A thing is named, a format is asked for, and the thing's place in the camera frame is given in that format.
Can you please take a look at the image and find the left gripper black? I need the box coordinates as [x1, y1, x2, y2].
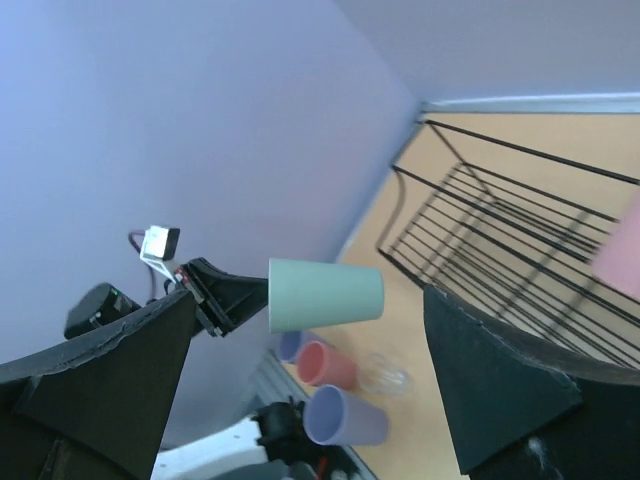
[174, 257, 268, 337]

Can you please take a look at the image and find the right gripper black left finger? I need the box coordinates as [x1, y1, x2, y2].
[1, 292, 196, 479]

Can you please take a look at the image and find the clear glass cup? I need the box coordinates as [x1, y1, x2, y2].
[357, 352, 413, 396]

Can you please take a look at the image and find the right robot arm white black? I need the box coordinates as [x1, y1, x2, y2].
[1, 286, 639, 479]

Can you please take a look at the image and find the red plastic cup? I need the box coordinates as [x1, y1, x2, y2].
[296, 341, 357, 390]

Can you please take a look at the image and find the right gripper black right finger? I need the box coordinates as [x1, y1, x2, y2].
[423, 285, 639, 479]

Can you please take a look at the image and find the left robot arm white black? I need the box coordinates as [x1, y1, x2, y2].
[64, 258, 268, 339]

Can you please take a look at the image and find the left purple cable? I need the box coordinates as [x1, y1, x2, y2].
[127, 230, 174, 301]

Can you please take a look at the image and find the purple plastic cup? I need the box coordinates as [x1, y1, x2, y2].
[303, 385, 390, 446]
[276, 330, 331, 364]

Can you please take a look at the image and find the aluminium left side rail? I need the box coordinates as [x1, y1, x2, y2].
[249, 350, 294, 407]

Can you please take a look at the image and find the pink plastic cup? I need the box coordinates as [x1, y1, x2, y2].
[592, 194, 640, 299]

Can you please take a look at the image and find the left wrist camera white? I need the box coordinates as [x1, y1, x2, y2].
[139, 225, 181, 261]

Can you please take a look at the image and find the green plastic cup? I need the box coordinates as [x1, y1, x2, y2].
[268, 258, 385, 333]

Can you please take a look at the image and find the black wire dish rack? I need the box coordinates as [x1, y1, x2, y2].
[375, 117, 639, 368]

